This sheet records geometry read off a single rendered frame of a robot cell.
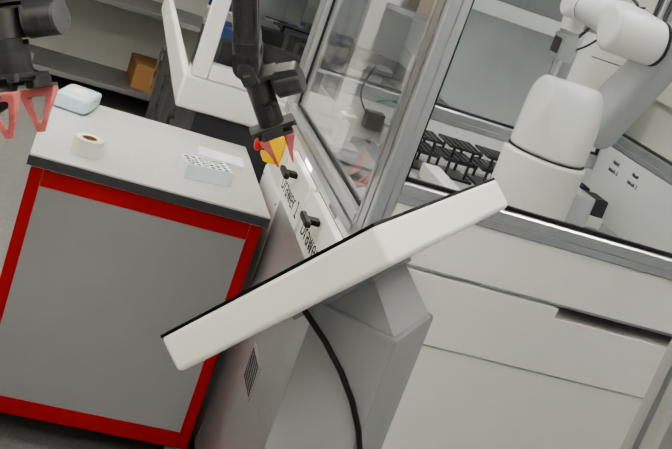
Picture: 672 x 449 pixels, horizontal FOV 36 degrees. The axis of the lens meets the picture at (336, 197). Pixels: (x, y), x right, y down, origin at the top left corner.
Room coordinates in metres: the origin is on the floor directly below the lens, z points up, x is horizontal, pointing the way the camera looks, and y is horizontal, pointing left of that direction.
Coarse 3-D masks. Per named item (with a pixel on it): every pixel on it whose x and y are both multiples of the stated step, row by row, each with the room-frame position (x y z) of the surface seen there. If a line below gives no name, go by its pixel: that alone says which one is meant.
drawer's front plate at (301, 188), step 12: (300, 156) 2.41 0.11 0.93; (288, 168) 2.42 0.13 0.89; (300, 168) 2.30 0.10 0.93; (288, 180) 2.38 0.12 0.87; (300, 180) 2.27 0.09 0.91; (312, 180) 2.23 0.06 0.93; (300, 192) 2.23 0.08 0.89; (288, 204) 2.30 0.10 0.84; (300, 204) 2.20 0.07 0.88; (288, 216) 2.26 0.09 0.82
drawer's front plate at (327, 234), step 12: (312, 192) 2.14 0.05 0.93; (312, 204) 2.11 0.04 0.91; (324, 204) 2.07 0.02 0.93; (324, 216) 1.99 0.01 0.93; (300, 228) 2.13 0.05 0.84; (312, 228) 2.04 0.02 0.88; (324, 228) 1.96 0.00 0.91; (336, 228) 1.94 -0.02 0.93; (300, 240) 2.10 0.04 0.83; (324, 240) 1.94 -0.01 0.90; (336, 240) 1.87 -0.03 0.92; (312, 252) 1.99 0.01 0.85
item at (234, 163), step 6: (198, 150) 2.72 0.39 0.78; (204, 150) 2.74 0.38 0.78; (210, 150) 2.76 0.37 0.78; (198, 156) 2.68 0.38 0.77; (204, 156) 2.69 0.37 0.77; (210, 156) 2.70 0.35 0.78; (216, 156) 2.72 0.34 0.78; (222, 156) 2.74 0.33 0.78; (228, 156) 2.76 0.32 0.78; (234, 156) 2.79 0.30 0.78; (228, 162) 2.70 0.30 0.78; (234, 162) 2.72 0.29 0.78; (240, 162) 2.75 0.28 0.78; (234, 168) 2.71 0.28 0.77; (240, 168) 2.71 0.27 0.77
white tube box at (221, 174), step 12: (180, 156) 2.54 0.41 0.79; (192, 156) 2.56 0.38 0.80; (180, 168) 2.52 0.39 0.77; (192, 168) 2.48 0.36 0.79; (204, 168) 2.50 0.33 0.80; (216, 168) 2.53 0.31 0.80; (228, 168) 2.57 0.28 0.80; (204, 180) 2.50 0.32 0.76; (216, 180) 2.52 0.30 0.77; (228, 180) 2.53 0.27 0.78
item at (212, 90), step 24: (168, 0) 4.50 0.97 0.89; (216, 0) 3.03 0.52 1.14; (168, 24) 4.12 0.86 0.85; (216, 24) 3.03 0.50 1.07; (168, 48) 3.79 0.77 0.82; (216, 48) 3.04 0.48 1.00; (168, 72) 4.30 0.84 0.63; (192, 72) 3.03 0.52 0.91; (216, 72) 3.04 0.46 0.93; (168, 96) 4.00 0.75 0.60; (192, 96) 3.03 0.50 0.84; (216, 96) 3.05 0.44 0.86; (240, 96) 3.07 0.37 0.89; (168, 120) 3.57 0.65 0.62; (192, 120) 3.08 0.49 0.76; (216, 120) 3.08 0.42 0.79; (240, 120) 3.07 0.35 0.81; (240, 144) 3.10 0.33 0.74
